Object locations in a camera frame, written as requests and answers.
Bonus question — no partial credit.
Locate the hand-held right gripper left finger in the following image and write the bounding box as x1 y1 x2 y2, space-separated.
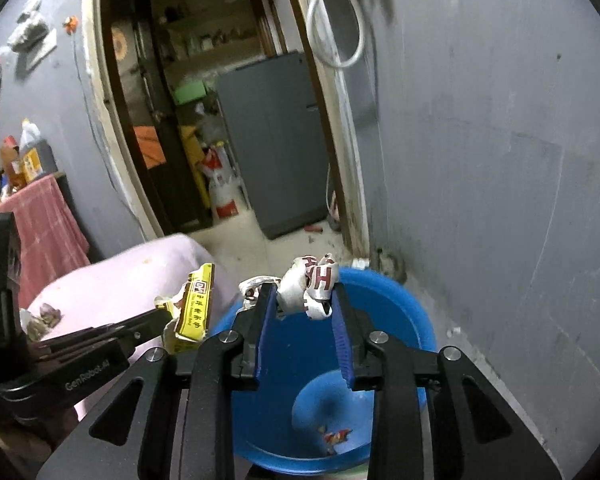
37 282 277 480

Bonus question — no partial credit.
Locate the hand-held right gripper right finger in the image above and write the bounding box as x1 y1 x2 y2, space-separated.
331 284 563 480

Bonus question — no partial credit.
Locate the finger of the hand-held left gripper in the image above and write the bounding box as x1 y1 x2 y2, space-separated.
35 307 175 350

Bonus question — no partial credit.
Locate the blue plastic basin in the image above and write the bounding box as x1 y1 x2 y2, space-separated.
212 266 437 476

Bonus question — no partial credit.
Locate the yellow paper packet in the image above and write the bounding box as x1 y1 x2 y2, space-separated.
154 262 217 356

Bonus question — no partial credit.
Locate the white wrapper red print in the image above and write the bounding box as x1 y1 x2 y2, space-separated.
237 252 341 321

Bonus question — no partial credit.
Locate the pink floral cloth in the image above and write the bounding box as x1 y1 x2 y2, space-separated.
22 232 241 421

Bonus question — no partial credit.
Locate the small colourful candy wrapper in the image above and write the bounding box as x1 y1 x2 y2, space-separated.
317 427 353 456

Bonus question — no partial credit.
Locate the pink checked cloth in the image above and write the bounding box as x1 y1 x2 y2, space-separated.
0 175 91 308

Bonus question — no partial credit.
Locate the dark wooden door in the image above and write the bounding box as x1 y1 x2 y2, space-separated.
102 0 213 233

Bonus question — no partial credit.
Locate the white sack red print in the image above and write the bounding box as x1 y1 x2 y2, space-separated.
200 142 243 221

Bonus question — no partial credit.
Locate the orange labelled bottle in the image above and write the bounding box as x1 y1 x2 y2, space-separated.
0 136 26 188

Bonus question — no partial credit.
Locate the large cooking oil bottle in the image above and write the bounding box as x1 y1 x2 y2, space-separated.
19 119 58 181

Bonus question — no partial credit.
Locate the orange bag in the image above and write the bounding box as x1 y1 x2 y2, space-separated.
132 125 166 168

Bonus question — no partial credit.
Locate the yellow bag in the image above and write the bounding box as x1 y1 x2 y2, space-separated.
180 125 206 181

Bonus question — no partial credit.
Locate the grey refrigerator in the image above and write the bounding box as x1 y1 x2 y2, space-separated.
215 50 333 240

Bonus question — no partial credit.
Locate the green container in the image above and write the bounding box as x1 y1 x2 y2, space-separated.
172 81 211 106

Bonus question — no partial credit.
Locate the sunflower decoration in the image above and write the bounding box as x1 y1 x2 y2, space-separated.
111 27 129 61

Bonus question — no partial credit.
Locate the hanging plastic bag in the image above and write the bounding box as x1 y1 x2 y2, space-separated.
7 0 48 51

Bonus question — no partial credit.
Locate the back room shelf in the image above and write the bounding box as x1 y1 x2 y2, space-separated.
155 5 268 63

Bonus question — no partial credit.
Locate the wooden door frame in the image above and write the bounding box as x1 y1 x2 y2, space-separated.
82 0 372 257

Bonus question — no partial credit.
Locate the wall switch plate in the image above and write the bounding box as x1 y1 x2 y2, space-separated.
22 29 58 72

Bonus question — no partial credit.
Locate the white hose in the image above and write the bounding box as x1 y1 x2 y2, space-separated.
305 0 368 68

